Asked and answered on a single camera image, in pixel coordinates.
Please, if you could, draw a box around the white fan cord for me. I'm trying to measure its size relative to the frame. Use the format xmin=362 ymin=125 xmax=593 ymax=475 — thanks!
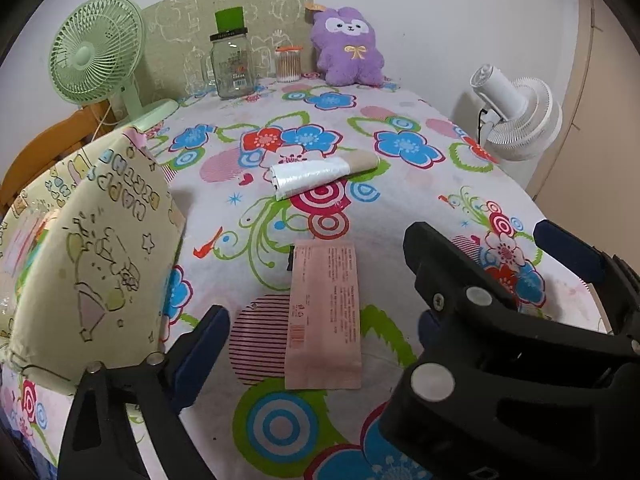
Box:
xmin=90 ymin=102 xmax=122 ymax=139

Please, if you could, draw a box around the white standing fan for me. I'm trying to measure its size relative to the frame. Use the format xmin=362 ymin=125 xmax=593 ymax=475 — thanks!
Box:
xmin=470 ymin=64 xmax=564 ymax=192

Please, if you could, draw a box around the floral tablecloth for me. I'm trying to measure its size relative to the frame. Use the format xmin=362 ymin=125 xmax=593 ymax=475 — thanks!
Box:
xmin=0 ymin=77 xmax=608 ymax=480

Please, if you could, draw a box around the cotton swab container orange lid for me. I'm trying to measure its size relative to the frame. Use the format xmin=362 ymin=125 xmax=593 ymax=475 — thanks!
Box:
xmin=274 ymin=46 xmax=304 ymax=84

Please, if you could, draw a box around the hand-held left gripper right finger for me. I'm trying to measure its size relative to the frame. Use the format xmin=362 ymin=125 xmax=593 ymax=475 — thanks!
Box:
xmin=418 ymin=309 xmax=445 ymax=346

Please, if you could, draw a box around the purple plush bunny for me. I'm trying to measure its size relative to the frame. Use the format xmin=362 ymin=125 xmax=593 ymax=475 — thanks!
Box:
xmin=309 ymin=6 xmax=386 ymax=86

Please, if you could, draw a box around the green desk fan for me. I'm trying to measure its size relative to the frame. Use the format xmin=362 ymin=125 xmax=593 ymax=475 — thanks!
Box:
xmin=48 ymin=0 xmax=180 ymax=133

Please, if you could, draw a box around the green patterned paper sheet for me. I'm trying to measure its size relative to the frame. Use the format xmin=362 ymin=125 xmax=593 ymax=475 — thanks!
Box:
xmin=141 ymin=0 xmax=316 ymax=98

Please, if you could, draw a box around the pink packet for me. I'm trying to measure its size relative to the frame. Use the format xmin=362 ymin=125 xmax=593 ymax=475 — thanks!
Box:
xmin=284 ymin=242 xmax=363 ymax=391

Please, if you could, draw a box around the green plastic cap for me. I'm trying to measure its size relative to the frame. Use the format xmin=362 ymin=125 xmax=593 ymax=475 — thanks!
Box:
xmin=215 ymin=6 xmax=247 ymax=34

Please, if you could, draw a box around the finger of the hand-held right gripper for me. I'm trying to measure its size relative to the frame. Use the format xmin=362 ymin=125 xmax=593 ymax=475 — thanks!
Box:
xmin=533 ymin=220 xmax=640 ymax=336
xmin=377 ymin=221 xmax=640 ymax=480

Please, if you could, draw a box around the beige door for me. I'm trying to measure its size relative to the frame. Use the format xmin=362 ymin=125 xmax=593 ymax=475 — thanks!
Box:
xmin=525 ymin=0 xmax=640 ymax=331

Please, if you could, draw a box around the glass jar with black lid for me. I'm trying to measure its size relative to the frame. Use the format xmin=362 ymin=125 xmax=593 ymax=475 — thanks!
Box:
xmin=201 ymin=30 xmax=256 ymax=100

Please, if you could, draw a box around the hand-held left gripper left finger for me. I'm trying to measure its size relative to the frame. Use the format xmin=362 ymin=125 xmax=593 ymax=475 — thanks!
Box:
xmin=57 ymin=304 xmax=232 ymax=480

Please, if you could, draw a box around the yellow printed fabric storage box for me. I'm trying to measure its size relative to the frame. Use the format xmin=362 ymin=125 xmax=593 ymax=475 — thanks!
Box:
xmin=0 ymin=125 xmax=187 ymax=397

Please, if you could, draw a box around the white plastic bag roll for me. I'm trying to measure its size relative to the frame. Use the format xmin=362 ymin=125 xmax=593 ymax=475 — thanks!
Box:
xmin=270 ymin=157 xmax=352 ymax=202

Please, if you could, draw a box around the wooden chair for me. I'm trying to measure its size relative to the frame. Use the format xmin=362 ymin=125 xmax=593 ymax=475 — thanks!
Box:
xmin=0 ymin=105 xmax=119 ymax=217

